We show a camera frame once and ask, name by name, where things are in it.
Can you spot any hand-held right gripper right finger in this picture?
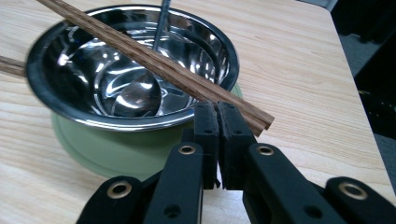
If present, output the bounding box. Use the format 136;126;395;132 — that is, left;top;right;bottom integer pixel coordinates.
216;100;348;224

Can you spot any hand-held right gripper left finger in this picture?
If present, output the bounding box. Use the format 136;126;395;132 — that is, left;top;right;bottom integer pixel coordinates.
142;100;221;224

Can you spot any brown wooden chopstick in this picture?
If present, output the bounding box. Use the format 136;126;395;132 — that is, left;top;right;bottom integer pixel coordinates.
46;0;276;129
0;55;28;78
35;0;265;138

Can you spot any stainless steel bowl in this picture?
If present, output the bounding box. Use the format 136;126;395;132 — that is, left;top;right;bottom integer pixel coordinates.
25;3;241;133

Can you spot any light green plate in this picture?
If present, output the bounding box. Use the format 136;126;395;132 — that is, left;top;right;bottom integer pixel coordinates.
50;82;244;182

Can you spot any metal spoon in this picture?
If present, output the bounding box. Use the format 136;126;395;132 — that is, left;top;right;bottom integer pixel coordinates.
111;0;174;119

